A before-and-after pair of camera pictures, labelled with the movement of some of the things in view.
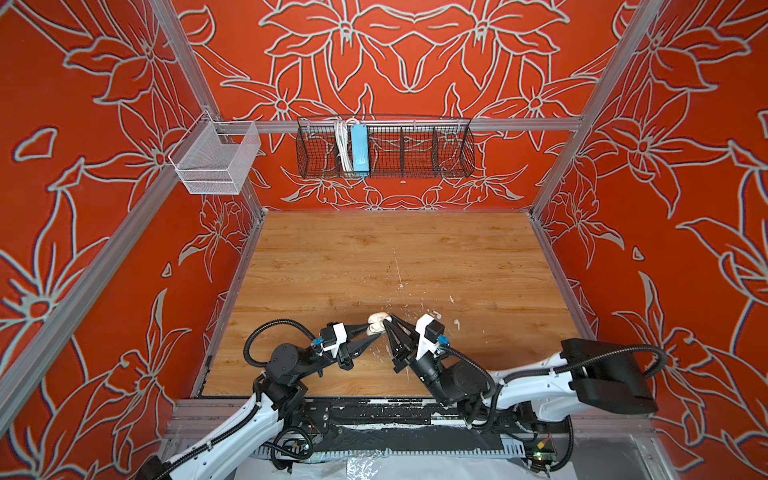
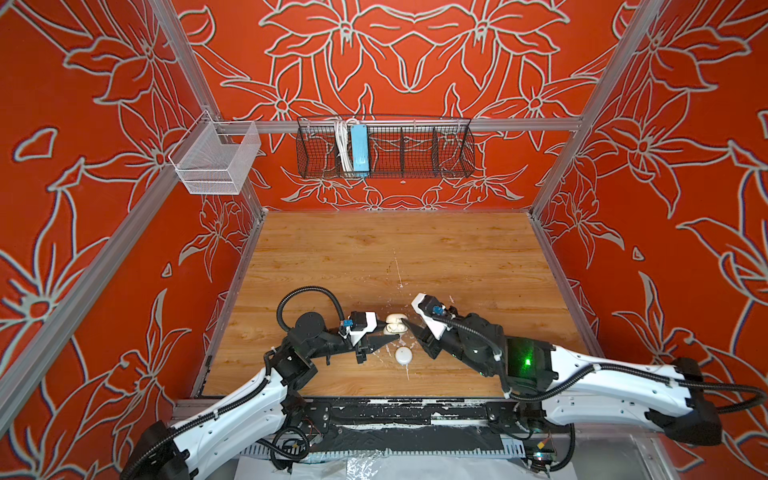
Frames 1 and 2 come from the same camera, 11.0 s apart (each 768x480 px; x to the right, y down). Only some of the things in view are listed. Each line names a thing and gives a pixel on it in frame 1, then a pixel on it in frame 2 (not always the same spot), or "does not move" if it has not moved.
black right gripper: x=404 y=356 to x=431 y=346
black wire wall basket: x=399 y=148 does not move
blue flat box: x=360 y=147 does not move
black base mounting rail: x=400 y=426 does not move
